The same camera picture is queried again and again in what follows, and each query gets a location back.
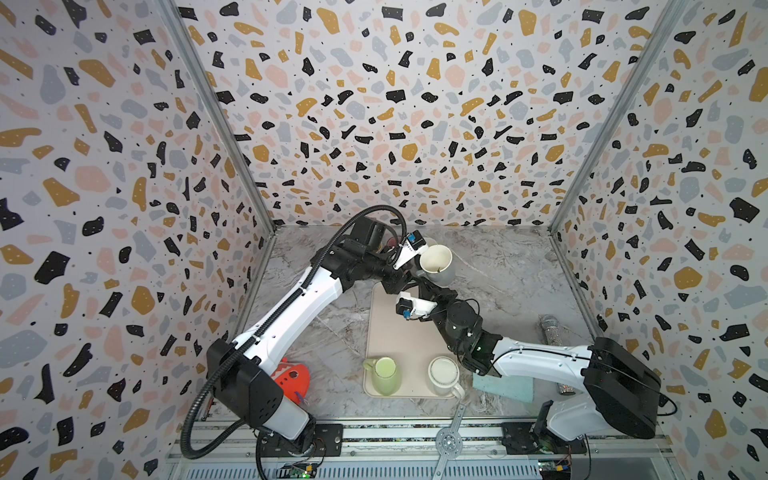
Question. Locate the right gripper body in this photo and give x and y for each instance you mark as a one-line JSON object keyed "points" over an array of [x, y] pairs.
{"points": [[433, 293]]}

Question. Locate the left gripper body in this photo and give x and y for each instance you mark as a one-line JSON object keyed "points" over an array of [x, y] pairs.
{"points": [[395, 281]]}

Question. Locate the grey mug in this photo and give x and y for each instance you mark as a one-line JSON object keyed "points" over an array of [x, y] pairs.
{"points": [[437, 265]]}

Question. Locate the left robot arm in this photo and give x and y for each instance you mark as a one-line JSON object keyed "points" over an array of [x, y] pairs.
{"points": [[241, 369]]}

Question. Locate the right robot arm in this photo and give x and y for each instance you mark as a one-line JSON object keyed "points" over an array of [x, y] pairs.
{"points": [[614, 389]]}

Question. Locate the white mug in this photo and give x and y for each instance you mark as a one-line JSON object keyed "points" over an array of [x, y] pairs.
{"points": [[444, 378]]}

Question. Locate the light green mug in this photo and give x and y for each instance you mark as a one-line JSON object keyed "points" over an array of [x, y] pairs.
{"points": [[384, 374]]}

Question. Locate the beige tray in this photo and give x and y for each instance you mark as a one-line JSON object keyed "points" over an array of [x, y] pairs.
{"points": [[413, 345]]}

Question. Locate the glitter bottle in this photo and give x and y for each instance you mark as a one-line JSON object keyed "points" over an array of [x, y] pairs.
{"points": [[552, 332]]}

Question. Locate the teal cloth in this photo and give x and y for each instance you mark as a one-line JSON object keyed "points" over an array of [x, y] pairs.
{"points": [[517, 388]]}

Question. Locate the red fish plush toy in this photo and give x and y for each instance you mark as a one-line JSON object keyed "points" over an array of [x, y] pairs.
{"points": [[294, 380]]}

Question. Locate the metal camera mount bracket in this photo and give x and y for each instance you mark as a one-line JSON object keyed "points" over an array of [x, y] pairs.
{"points": [[449, 442]]}

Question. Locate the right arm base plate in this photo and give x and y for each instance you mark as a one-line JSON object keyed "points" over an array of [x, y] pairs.
{"points": [[524, 438]]}

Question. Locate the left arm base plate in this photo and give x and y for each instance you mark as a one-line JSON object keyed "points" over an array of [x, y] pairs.
{"points": [[317, 440]]}

